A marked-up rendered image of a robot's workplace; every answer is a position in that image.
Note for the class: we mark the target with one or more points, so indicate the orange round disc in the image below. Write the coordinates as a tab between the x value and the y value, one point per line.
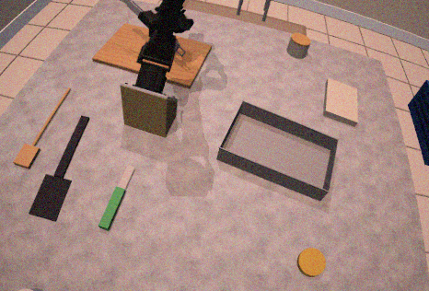
312	262

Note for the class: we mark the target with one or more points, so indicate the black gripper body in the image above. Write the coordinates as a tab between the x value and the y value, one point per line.
150	19

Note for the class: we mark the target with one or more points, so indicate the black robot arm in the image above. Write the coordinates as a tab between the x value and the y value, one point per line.
160	47

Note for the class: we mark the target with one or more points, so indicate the green and pink flat bar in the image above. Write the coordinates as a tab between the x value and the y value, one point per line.
115	200

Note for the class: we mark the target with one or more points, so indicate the grey cylinder with orange top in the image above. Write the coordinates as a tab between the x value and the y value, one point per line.
298	45

